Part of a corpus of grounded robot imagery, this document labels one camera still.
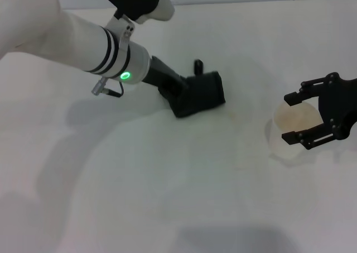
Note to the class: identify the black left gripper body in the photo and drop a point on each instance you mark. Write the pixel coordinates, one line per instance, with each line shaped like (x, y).
(164, 77)

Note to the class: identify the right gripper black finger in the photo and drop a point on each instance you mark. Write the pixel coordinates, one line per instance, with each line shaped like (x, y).
(309, 90)
(309, 137)

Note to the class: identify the white camera mount clamp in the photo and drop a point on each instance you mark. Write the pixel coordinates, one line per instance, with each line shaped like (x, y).
(125, 32)

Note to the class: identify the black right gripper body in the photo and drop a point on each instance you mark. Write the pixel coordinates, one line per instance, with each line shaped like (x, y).
(343, 107)

